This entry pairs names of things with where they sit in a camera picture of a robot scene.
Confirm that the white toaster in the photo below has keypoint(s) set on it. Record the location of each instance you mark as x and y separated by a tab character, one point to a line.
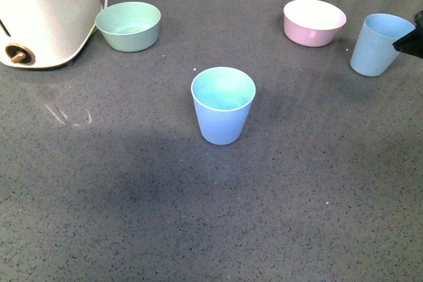
45	33

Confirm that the light blue cup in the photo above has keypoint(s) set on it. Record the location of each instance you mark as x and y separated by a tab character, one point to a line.
222	99
374	51

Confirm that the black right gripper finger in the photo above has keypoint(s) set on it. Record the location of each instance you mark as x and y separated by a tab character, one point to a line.
411	43

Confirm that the green bowl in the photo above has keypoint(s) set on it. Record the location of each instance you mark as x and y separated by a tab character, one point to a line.
129	26

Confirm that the pink bowl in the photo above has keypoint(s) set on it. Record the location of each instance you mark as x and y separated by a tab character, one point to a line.
312	23

